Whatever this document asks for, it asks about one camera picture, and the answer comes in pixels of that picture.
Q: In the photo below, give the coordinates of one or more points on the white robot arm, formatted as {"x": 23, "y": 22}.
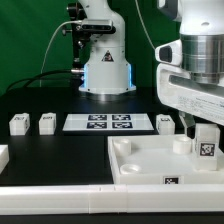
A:
{"x": 190, "y": 74}

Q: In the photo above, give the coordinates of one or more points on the white square tabletop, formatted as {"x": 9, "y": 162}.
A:
{"x": 159, "y": 159}

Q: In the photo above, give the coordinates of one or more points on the white marker plate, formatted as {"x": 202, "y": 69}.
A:
{"x": 107, "y": 122}

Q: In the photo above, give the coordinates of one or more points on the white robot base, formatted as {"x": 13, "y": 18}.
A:
{"x": 107, "y": 71}

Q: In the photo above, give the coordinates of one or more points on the white front fence wall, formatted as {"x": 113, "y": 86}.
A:
{"x": 89, "y": 199}

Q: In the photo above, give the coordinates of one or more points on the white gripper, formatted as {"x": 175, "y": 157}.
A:
{"x": 176, "y": 89}

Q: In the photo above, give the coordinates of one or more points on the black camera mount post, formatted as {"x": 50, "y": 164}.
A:
{"x": 76, "y": 12}

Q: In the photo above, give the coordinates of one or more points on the white left fence piece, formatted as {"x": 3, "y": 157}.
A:
{"x": 4, "y": 157}

